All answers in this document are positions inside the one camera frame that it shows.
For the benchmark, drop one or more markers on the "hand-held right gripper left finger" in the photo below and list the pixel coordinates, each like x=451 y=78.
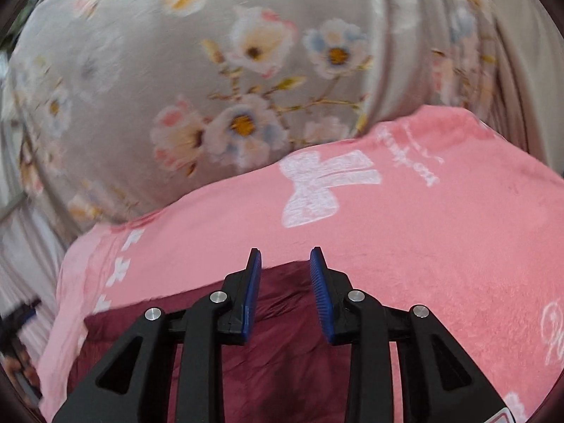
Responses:
x=251 y=299

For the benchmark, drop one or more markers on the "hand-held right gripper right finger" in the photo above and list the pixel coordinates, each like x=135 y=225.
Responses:
x=321 y=299

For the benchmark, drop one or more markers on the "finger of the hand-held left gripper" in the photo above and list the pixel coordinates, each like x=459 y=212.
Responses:
x=22 y=313

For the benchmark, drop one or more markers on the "maroon puffer jacket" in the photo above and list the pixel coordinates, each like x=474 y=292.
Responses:
x=286 y=374

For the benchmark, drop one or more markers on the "white satin curtain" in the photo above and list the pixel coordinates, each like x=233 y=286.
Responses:
x=31 y=251

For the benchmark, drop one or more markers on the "pink printed blanket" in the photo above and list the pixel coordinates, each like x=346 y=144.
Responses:
x=418 y=238

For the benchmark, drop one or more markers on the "grey floral cloth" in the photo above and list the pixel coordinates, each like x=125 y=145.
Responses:
x=220 y=75

